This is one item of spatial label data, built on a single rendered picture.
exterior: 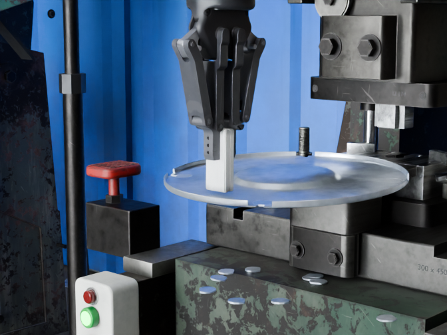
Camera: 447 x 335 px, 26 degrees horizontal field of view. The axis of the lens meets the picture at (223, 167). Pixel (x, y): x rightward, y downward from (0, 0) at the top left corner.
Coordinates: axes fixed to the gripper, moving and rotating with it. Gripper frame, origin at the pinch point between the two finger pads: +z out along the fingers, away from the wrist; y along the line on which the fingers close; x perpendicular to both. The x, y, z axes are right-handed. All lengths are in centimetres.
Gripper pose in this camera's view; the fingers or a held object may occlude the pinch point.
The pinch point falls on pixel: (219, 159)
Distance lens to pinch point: 107.8
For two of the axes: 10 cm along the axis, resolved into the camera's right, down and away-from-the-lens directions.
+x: 7.4, 1.1, -6.7
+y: -6.8, 1.1, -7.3
